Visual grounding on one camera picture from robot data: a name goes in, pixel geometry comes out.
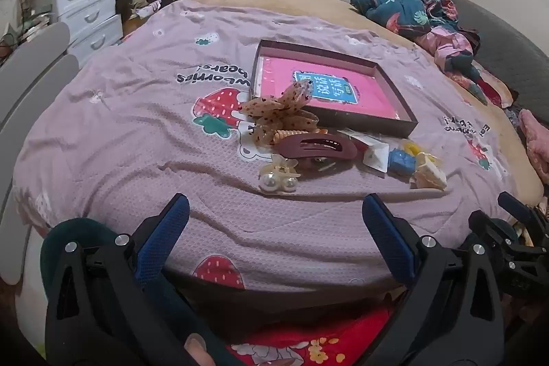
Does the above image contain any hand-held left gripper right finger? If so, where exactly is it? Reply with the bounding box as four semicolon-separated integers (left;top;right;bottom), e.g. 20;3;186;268
361;193;504;366

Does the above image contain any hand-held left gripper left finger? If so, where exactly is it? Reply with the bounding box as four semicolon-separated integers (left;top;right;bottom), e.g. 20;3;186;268
44;193;202;366

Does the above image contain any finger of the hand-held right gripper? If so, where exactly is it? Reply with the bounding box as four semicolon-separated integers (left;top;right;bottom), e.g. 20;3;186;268
468;210;522;259
498;191;543;229

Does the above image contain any cream claw hair clip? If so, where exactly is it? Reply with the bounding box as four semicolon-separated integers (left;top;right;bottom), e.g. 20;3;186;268
409;152;447;191

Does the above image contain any blue hair clip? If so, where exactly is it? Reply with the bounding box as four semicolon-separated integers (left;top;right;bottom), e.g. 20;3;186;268
387;149;418;177

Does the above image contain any white small card clip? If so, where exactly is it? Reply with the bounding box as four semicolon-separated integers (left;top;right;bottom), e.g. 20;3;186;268
362;145;391;172

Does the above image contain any yellow hair accessory packet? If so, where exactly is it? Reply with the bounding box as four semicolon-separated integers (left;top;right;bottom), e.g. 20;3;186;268
397;139;423;156

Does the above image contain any clear jewelry packet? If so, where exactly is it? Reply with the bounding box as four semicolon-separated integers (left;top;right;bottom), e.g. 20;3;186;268
339;128;387;152

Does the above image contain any pearl claw hair clip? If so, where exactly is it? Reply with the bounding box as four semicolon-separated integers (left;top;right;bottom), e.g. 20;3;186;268
258;154;301;195

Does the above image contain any maroon oval hair clip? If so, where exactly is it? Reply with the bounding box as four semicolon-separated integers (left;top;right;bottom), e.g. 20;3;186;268
274;131;358;170

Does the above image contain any orange hair claw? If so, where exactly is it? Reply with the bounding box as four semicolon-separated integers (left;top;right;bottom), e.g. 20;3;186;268
274;128;329;144

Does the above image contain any polka dot bow hair clip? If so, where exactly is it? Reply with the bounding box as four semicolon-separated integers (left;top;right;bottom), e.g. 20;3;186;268
239;78;320;148

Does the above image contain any shallow brown cardboard box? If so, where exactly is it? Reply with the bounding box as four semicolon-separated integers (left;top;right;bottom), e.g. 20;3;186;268
250;40;419;139

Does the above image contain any person's left hand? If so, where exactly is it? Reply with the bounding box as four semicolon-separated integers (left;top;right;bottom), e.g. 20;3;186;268
184;334;215;366

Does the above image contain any pink pillow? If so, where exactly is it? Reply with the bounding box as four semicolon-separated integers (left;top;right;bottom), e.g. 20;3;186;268
518;109;549;176

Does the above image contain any pink strawberry printed blanket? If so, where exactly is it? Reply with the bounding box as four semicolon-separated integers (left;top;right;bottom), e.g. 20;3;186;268
13;0;545;294

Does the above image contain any dark green garment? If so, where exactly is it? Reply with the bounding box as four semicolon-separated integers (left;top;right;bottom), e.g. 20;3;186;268
40;218;234;366

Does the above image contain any red floral garment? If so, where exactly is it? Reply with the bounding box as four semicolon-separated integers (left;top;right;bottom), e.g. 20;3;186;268
227;297;399;366

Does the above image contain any red patterned pillow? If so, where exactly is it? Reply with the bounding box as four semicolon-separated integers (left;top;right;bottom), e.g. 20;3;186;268
472;63;519;107

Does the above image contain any grey headboard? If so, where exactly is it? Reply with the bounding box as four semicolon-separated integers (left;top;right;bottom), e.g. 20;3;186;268
437;0;549;127

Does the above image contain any grey chair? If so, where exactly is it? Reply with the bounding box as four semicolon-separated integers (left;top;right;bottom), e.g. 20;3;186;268
0;22;82;281

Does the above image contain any teal floral quilt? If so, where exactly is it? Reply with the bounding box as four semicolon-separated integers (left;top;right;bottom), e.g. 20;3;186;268
351;0;515;106

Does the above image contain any dark clothes pile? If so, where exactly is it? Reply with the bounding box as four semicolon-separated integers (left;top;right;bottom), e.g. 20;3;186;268
114;0;135;26

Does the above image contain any white drawer chest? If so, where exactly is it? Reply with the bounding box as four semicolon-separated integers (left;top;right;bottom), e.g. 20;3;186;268
51;0;123;62

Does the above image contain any cluttered side desk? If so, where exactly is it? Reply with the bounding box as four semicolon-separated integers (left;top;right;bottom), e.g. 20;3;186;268
0;0;56;49

